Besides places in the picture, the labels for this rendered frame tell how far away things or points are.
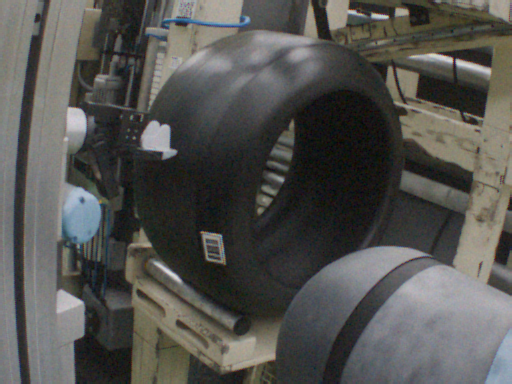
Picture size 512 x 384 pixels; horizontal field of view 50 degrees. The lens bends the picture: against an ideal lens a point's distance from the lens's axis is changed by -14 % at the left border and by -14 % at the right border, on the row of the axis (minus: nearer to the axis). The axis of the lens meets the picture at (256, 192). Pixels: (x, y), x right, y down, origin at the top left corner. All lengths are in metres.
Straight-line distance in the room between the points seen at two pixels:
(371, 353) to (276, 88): 0.81
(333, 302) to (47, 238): 0.16
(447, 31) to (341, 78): 0.38
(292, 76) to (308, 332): 0.80
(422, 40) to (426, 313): 1.21
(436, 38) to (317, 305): 1.17
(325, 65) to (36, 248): 0.89
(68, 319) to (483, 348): 0.31
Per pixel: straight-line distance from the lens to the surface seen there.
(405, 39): 1.51
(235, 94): 1.08
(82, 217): 0.83
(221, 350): 1.26
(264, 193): 1.87
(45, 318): 0.36
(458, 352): 0.29
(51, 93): 0.32
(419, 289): 0.32
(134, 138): 1.03
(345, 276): 0.34
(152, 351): 1.69
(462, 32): 1.43
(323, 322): 0.34
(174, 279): 1.40
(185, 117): 1.12
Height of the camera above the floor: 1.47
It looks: 14 degrees down
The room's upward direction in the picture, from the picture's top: 9 degrees clockwise
